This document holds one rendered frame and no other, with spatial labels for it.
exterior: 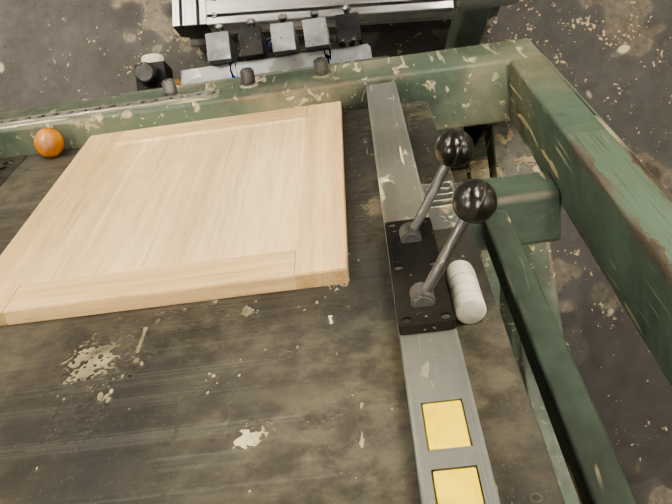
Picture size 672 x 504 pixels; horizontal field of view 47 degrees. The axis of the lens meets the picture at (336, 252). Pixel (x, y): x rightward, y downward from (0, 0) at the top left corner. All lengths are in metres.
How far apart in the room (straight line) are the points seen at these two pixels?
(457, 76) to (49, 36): 1.47
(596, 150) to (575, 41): 1.39
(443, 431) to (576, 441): 0.16
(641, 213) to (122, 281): 0.56
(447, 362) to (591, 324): 1.64
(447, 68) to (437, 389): 0.82
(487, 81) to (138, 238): 0.66
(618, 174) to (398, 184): 0.25
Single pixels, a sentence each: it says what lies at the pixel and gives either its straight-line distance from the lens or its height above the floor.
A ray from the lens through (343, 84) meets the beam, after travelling 1.34.
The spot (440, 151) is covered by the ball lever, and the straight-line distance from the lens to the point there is 0.76.
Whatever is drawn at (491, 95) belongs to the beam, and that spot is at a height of 0.88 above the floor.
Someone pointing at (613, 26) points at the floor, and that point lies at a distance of 2.40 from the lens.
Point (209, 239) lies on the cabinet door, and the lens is 0.96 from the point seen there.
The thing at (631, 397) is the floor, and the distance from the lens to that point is 2.32.
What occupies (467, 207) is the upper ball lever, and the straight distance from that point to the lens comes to 0.65.
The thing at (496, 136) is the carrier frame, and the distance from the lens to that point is 1.45.
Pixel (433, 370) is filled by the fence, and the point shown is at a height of 1.57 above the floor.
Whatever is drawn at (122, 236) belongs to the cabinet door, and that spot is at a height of 1.24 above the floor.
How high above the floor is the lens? 2.20
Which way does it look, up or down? 86 degrees down
